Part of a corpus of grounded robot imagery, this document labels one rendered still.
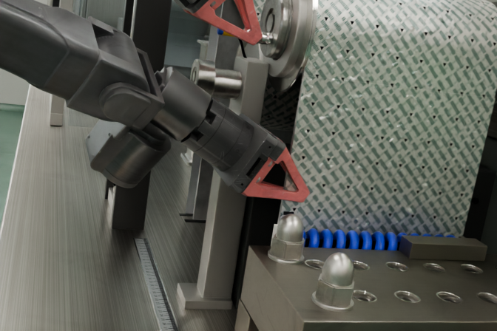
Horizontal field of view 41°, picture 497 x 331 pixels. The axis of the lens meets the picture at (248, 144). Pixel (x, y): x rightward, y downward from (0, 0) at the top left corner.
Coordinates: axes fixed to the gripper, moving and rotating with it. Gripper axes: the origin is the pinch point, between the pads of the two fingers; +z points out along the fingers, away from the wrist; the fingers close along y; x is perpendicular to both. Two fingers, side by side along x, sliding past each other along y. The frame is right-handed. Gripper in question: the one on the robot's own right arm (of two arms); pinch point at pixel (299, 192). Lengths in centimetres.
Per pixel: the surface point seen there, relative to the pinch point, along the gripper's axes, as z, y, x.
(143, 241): -1.1, -28.0, -21.2
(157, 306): -2.1, -7.5, -21.5
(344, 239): 5.9, 3.5, -1.1
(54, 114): -13, -102, -25
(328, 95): -4.2, 0.2, 10.2
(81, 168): -7, -66, -25
